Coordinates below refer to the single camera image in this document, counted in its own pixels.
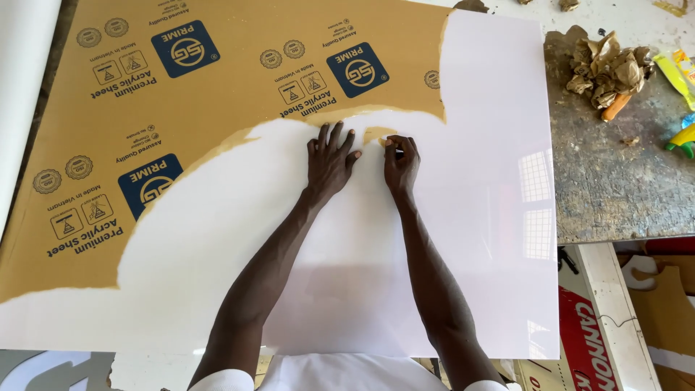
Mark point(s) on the torn brown paper scrap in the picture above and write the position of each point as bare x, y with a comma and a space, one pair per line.
471, 5

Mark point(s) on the person's right hand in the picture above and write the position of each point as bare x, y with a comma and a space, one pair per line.
402, 171

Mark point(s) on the small brown paper film remnant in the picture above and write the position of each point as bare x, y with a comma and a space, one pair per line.
375, 134

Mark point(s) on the white wooden plank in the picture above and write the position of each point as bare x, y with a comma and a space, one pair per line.
619, 320

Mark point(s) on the blue plastic piece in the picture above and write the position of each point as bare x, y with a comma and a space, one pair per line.
689, 120

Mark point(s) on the grey and white sign letter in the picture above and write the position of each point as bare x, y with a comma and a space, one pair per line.
49, 372

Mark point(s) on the yellow paper scrap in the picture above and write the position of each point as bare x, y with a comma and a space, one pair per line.
672, 7

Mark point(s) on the yellow plastic packet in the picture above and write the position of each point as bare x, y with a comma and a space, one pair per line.
676, 76

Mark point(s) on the crumpled brown paper heap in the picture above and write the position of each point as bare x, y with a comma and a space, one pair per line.
608, 68

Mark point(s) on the small brown paper scrap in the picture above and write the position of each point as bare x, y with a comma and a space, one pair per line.
631, 140

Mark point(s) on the red printed sign board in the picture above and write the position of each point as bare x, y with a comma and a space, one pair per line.
586, 342

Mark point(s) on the green and yellow plastic tool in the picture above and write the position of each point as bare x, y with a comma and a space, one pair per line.
684, 142

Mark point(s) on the brown printed protective paper film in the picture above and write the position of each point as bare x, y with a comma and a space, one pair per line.
217, 98

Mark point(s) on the person's white shirt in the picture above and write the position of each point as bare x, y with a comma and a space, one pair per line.
347, 374

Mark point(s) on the large white acrylic sheet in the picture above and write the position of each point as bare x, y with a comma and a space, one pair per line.
478, 190

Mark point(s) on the black tool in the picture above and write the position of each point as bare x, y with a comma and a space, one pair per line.
568, 260

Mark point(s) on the person's left hand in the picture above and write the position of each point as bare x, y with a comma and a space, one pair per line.
327, 168

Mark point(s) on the crumpled brown paper scrap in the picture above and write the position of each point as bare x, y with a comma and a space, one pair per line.
569, 4

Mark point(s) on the brown board cutouts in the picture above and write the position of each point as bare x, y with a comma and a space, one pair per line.
668, 320

